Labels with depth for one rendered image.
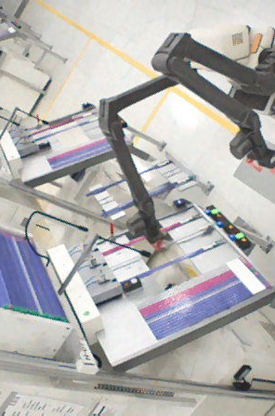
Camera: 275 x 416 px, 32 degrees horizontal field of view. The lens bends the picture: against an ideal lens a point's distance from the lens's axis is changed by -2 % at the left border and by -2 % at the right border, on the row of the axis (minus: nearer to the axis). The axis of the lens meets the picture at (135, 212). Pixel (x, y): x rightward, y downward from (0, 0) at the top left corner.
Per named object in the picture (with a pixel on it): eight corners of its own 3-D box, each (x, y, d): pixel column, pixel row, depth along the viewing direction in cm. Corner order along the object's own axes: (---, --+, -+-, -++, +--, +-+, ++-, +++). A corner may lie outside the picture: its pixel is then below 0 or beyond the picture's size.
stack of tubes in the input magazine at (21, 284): (33, 241, 211) (-22, 223, 195) (67, 320, 172) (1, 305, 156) (20, 264, 214) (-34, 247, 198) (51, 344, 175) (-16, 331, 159)
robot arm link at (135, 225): (152, 201, 200) (141, 196, 207) (129, 215, 196) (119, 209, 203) (160, 225, 206) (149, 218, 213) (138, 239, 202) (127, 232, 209)
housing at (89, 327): (70, 266, 228) (63, 243, 220) (107, 338, 191) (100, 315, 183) (54, 272, 227) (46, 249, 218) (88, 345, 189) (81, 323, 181)
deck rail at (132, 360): (273, 297, 194) (274, 287, 190) (276, 300, 192) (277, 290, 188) (113, 371, 176) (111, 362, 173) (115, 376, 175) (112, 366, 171)
